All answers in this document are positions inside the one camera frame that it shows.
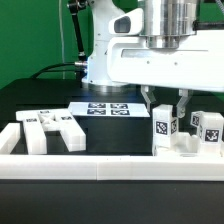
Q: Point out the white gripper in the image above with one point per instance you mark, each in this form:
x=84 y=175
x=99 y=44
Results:
x=166 y=47

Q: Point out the white chair seat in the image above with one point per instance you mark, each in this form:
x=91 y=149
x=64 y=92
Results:
x=190 y=146

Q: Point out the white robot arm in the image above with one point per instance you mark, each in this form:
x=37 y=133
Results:
x=103 y=12

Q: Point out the white tagged cube far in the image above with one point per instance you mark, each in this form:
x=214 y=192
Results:
x=196 y=118

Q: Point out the white marker sheet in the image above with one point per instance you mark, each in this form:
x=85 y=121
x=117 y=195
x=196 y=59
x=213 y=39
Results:
x=108 y=109

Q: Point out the white U-shaped fence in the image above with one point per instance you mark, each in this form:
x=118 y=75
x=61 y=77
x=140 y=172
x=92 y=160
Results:
x=63 y=167

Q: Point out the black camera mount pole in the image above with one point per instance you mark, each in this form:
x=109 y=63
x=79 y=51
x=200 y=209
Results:
x=75 y=6

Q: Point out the white chair back frame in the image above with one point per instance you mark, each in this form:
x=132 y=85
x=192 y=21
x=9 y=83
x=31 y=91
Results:
x=37 y=122

